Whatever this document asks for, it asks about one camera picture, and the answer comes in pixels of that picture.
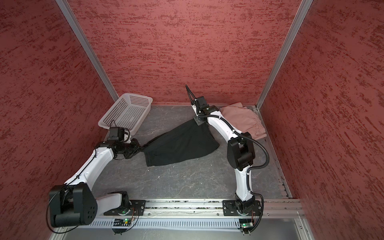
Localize black shorts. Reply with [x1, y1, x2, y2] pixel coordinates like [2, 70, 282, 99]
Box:
[142, 119, 220, 167]

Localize pink shorts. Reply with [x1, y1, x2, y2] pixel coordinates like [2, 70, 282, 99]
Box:
[220, 102, 267, 140]

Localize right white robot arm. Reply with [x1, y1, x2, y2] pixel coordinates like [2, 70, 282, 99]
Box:
[192, 104, 258, 216]

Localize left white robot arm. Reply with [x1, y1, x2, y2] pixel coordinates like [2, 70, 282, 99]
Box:
[46, 139, 146, 230]

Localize white plastic laundry basket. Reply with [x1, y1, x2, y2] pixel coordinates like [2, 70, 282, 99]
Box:
[98, 93, 153, 136]

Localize left circuit board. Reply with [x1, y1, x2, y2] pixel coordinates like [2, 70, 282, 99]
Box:
[113, 219, 132, 228]

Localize circuit board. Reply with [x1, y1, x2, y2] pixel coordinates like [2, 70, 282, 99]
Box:
[113, 219, 132, 228]
[239, 219, 255, 232]

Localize right circuit board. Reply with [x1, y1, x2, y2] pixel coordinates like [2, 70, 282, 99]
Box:
[239, 219, 255, 232]

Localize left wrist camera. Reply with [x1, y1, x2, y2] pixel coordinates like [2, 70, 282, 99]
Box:
[107, 127, 131, 143]

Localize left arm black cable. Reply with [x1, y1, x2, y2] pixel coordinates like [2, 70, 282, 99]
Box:
[45, 119, 127, 234]

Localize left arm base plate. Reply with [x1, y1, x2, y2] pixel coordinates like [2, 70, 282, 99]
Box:
[103, 200, 147, 217]

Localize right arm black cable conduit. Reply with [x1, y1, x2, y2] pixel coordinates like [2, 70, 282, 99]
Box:
[185, 84, 270, 233]

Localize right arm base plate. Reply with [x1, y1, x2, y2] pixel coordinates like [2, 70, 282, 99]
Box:
[222, 199, 261, 216]

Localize white slotted cable duct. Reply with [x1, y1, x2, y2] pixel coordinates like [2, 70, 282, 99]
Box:
[82, 218, 239, 230]

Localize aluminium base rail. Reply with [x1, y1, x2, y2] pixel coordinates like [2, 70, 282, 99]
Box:
[89, 197, 305, 218]

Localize right aluminium corner post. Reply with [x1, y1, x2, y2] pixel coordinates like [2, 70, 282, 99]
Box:
[256, 0, 313, 112]

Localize aluminium corner post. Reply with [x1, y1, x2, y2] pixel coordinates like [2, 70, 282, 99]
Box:
[256, 0, 313, 112]
[55, 0, 119, 101]

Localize left aluminium corner post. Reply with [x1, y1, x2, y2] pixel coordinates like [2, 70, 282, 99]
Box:
[55, 0, 119, 101]

